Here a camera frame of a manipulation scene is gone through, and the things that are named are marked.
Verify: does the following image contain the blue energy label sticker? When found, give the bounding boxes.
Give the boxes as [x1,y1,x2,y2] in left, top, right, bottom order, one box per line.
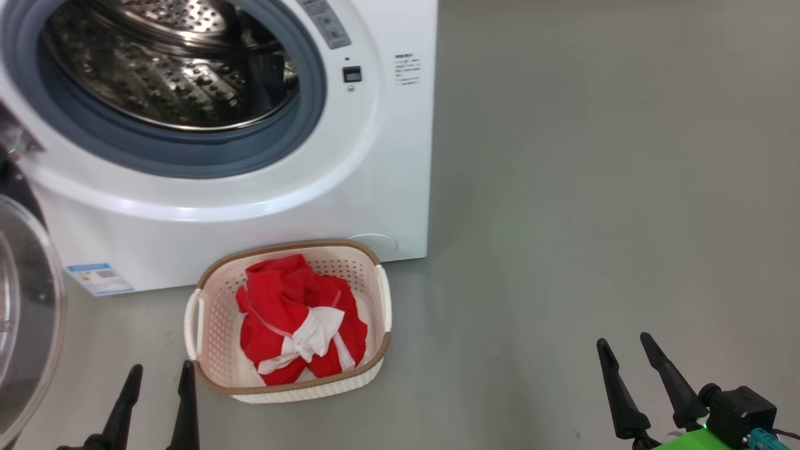
[66,262,135,297]

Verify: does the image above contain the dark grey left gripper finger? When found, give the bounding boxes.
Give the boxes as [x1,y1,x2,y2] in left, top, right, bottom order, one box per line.
[166,360,201,450]
[94,364,144,450]

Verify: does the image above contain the steel perforated washer drum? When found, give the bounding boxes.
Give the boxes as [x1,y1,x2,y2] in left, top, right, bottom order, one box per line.
[41,0,301,132]

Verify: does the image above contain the teal cable connector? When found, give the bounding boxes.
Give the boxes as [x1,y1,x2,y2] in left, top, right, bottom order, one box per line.
[747,428,791,450]

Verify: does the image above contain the white front-load washing machine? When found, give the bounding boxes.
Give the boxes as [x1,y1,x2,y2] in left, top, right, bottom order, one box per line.
[0,0,438,296]

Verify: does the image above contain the glass washing machine door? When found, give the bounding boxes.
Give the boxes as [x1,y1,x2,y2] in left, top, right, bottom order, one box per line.
[0,144,66,448]

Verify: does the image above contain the red and white garment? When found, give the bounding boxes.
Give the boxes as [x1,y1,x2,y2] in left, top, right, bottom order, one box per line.
[236,253,368,386]

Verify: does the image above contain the cream plastic laundry basket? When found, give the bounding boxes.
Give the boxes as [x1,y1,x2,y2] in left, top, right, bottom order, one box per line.
[183,240,393,404]

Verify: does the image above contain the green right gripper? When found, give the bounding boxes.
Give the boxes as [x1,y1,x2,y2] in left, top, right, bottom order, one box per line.
[596,332,738,450]

